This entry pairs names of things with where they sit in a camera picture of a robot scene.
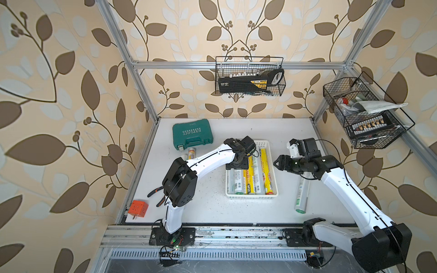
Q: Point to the aluminium frame post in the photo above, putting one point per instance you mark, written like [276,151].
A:
[116,33]
[339,40]

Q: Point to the black wire basket wall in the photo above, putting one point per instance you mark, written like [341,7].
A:
[341,94]
[221,71]

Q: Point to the black wire basket right wall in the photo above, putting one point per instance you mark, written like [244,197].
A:
[341,94]

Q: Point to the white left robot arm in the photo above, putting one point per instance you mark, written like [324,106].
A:
[179,184]

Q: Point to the black yellow tool in basket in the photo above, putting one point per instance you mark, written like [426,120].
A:
[269,82]

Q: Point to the yellow red wrap roll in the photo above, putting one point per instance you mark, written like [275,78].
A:
[191,153]

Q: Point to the yellow red wrap box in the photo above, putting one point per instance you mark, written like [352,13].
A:
[266,173]

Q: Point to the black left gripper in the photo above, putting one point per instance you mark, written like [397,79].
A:
[237,162]

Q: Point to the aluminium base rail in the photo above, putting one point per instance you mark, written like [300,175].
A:
[274,242]

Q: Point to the yellow wrap roll group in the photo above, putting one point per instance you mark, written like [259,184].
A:
[250,177]
[244,181]

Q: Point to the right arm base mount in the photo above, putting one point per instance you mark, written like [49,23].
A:
[304,236]

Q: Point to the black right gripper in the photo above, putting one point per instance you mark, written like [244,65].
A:
[284,163]

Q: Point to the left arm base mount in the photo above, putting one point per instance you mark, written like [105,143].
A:
[174,237]

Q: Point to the white green label wrap roll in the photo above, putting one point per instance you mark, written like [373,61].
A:
[238,182]

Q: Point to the white folded paper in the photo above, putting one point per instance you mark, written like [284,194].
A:
[372,107]

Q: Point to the black wire basket back wall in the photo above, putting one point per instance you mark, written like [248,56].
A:
[221,71]

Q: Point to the red cube plug adapter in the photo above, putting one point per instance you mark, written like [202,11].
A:
[138,209]

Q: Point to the socket bit set tray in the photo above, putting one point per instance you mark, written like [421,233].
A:
[378,123]

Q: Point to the green plastic tool case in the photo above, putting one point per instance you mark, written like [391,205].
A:
[192,134]

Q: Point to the horizontal aluminium frame bar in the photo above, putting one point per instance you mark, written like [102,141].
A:
[291,65]

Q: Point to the right aluminium frame post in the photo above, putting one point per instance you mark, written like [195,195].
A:
[339,40]

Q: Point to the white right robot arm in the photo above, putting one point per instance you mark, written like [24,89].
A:
[380,244]

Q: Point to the white perforated plastic basket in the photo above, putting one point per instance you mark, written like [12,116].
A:
[260,144]

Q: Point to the white green roll group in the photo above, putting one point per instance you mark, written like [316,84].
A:
[257,170]

